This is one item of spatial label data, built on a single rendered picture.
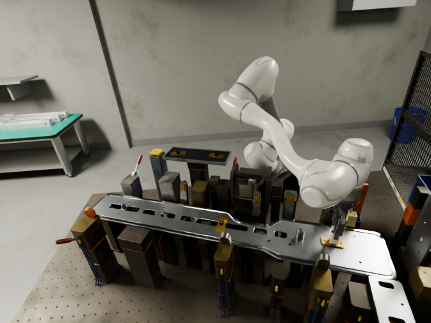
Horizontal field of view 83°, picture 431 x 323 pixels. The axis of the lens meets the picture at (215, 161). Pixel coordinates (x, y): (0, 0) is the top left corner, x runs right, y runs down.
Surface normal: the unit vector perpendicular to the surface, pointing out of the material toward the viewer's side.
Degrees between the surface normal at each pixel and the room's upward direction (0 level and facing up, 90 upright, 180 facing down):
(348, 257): 0
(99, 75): 90
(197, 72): 90
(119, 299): 0
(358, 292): 0
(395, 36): 90
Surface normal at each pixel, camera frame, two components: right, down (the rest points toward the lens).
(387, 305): -0.07, -0.86
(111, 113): 0.04, 0.50
